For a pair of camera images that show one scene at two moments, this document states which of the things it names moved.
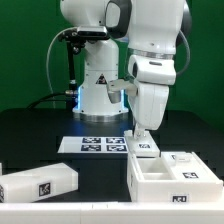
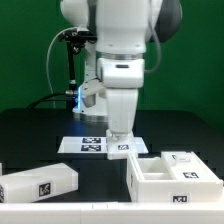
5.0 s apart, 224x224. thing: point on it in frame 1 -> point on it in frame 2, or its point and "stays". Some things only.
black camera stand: x=77 y=39 stays
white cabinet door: x=187 y=166 stays
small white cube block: x=142 y=147 -> x=119 y=149
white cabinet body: x=171 y=177 stays
